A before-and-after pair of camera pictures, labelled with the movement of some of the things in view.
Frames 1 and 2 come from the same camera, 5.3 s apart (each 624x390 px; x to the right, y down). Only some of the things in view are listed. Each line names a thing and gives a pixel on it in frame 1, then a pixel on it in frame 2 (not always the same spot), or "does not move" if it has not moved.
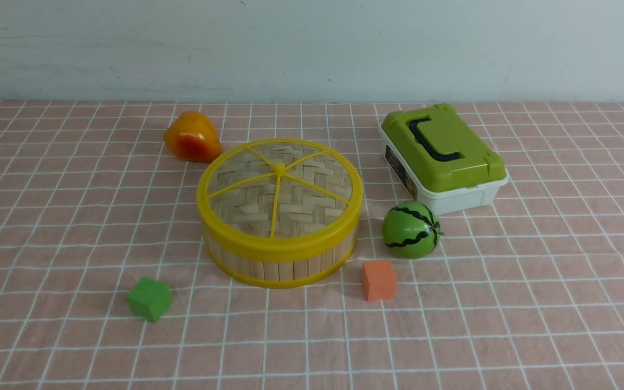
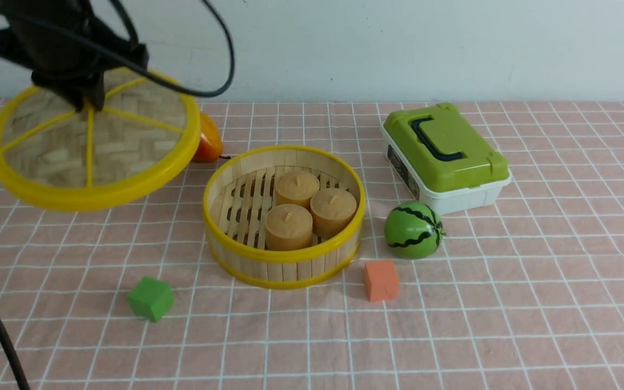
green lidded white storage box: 442,158 does not move
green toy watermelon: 410,230 does not move
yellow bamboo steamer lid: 280,199 to 92,160
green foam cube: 150,299 does not move
